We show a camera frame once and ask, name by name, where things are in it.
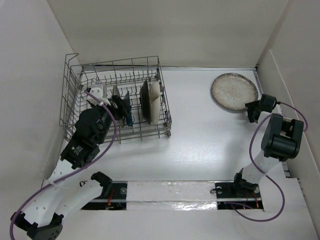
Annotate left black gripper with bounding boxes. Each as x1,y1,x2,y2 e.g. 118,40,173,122
91,95,128,144

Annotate grey plate with deer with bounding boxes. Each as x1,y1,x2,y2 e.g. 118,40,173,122
112,85,125,128

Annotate dark blue plate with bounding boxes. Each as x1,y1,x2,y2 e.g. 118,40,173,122
123,91,133,127

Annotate speckled beige round plate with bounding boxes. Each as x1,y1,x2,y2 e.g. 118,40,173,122
210,72,259,112

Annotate cream plate with metallic rim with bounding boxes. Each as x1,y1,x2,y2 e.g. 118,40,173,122
140,80,151,125

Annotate cream three-section divided plate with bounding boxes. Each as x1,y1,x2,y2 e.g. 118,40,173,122
149,81,161,125

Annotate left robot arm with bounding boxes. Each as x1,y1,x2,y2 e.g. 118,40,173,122
9,93,130,240

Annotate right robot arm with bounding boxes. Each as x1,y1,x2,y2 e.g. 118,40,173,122
231,94,309,197

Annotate grey wire dish rack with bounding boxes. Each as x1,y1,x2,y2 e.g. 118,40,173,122
59,53,172,143

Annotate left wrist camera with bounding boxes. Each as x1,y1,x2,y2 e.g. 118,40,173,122
86,84,111,106

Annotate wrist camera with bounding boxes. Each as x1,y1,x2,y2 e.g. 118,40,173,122
274,102,283,115
86,84,111,106

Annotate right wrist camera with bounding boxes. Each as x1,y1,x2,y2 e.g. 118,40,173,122
274,102,283,115

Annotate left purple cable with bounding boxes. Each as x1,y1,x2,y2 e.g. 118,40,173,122
9,89,118,240

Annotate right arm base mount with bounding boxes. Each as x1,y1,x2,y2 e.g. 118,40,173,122
210,181,264,210

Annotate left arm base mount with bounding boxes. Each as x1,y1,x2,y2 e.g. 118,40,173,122
81,171,128,211

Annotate metal rail bar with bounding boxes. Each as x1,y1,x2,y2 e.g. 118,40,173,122
96,196,262,203

